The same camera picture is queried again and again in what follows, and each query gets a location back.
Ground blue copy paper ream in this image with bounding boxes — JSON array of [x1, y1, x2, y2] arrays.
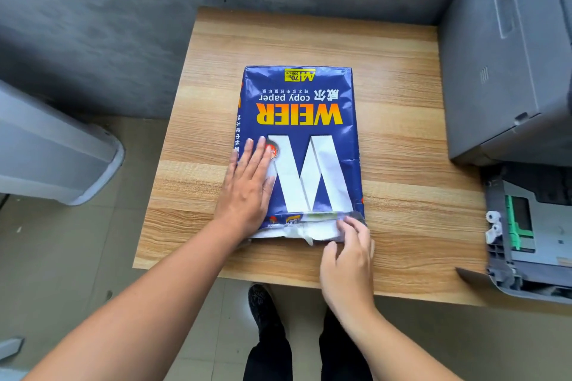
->
[[231, 65, 368, 246]]

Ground person's left forearm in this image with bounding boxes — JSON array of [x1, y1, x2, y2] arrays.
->
[[22, 221, 252, 381]]

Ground person's right hand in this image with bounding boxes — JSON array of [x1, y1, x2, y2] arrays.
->
[[319, 216, 379, 319]]

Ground grey printer paper tray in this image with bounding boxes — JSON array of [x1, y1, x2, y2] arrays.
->
[[456, 163, 572, 305]]

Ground grey white standing appliance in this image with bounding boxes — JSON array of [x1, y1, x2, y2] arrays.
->
[[0, 79, 125, 207]]

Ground small grey flat object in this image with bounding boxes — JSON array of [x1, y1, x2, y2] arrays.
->
[[0, 337, 24, 362]]

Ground black shoe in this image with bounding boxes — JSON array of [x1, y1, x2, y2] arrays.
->
[[248, 284, 287, 343]]

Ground person's right forearm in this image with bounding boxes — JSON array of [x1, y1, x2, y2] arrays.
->
[[328, 302, 463, 381]]

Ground black trousers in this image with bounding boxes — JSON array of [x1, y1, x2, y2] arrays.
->
[[243, 308, 375, 381]]

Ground person's left hand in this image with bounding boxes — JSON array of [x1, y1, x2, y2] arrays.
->
[[213, 137, 277, 238]]

